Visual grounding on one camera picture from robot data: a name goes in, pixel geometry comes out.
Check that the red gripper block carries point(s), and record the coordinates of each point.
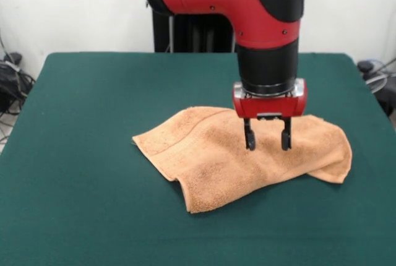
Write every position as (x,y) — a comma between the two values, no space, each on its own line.
(269,106)

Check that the tan terry towel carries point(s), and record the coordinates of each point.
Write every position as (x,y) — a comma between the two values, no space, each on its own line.
(216,161)

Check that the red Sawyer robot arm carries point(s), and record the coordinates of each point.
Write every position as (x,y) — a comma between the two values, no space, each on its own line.
(247,15)

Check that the dark green table cloth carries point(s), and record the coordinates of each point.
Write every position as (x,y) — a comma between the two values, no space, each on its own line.
(77,185)

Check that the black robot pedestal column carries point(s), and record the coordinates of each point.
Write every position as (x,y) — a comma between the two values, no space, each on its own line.
(198,34)

